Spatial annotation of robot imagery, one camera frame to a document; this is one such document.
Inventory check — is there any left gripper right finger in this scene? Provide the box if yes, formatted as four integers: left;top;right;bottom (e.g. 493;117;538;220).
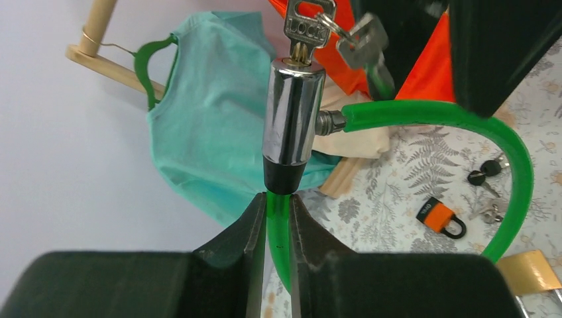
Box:
289;195;520;317

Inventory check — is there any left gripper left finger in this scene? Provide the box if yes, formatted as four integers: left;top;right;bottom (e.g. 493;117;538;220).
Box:
1;193;266;317

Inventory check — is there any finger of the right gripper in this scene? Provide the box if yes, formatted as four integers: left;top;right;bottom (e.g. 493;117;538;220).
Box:
351;0;449;93
449;1;561;118

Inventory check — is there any cable lock key pair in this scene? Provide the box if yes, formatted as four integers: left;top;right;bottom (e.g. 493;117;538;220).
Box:
284;1;388;70

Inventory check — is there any green cable lock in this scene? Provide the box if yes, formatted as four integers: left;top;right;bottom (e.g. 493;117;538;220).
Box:
262;58;534;290

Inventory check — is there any black head key bunch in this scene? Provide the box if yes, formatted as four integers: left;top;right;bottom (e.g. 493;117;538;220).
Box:
467;152;510;198

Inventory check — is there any orange t-shirt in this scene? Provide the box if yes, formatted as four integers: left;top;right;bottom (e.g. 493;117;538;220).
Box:
273;1;455;102

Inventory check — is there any orange black padlock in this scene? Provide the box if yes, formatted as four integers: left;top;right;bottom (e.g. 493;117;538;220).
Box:
416;197;467;239

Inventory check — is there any teal t-shirt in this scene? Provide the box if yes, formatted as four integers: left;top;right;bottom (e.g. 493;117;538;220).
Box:
147;11;337;226

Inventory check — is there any floral table mat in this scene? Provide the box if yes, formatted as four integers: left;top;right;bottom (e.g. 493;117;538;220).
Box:
300;42;561;273

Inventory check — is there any brass padlock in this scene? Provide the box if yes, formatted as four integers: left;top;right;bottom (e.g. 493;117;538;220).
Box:
496;250;561;317

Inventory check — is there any green clothes hanger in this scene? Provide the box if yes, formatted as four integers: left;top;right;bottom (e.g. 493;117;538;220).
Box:
133;34;180;111

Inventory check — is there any wooden clothes rack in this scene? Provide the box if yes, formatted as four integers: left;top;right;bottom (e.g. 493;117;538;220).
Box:
66;0;370;199

